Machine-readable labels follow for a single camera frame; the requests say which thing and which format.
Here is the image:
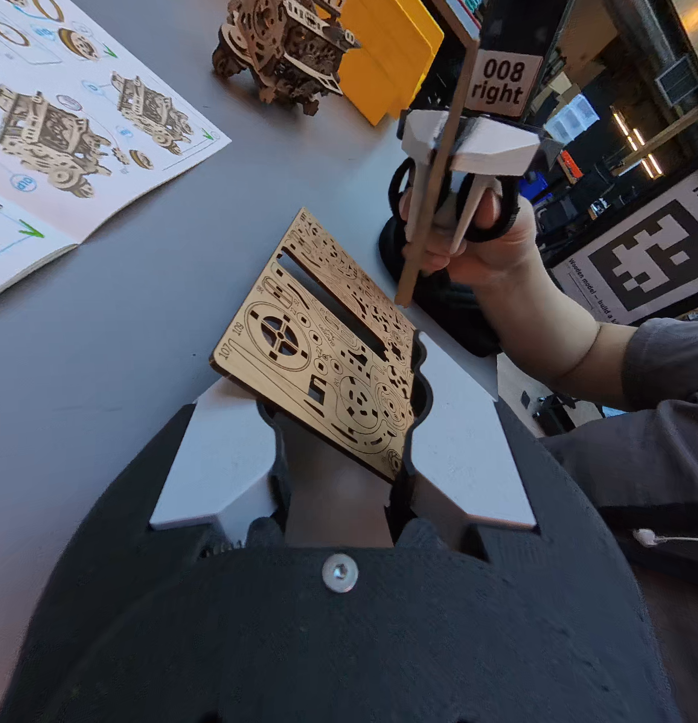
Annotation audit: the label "instruction booklet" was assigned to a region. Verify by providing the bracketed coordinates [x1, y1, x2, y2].
[0, 0, 232, 303]

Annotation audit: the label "framed marker sign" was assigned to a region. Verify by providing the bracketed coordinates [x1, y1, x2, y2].
[549, 166, 698, 325]

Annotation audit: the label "person's brown trousers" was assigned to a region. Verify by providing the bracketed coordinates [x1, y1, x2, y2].
[637, 565, 698, 723]

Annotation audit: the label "white cord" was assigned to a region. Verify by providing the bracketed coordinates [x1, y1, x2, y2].
[633, 528, 698, 549]

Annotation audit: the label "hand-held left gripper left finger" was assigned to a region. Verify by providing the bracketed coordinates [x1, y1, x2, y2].
[149, 375, 293, 548]

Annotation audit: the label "yellow plastic bin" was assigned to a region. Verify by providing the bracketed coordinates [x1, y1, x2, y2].
[321, 0, 445, 126]

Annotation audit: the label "narrow wooden parts sheet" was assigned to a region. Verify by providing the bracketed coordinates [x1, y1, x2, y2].
[209, 207, 426, 485]

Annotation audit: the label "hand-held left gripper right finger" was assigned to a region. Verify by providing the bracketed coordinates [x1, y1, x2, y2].
[387, 330, 541, 546]

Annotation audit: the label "person's grey shirt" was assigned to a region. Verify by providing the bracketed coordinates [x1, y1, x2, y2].
[544, 318, 698, 571]

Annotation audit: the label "person's right hand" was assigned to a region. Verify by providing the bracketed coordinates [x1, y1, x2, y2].
[399, 186, 547, 291]

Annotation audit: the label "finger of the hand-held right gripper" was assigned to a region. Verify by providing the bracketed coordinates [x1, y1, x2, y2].
[400, 109, 450, 171]
[451, 117, 541, 177]

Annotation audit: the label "assembled wooden model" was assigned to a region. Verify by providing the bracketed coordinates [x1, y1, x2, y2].
[212, 0, 362, 116]

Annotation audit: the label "long wooden strip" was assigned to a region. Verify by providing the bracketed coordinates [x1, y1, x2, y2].
[395, 38, 481, 308]

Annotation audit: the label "wall vent grille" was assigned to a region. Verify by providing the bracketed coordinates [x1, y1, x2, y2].
[654, 56, 698, 107]

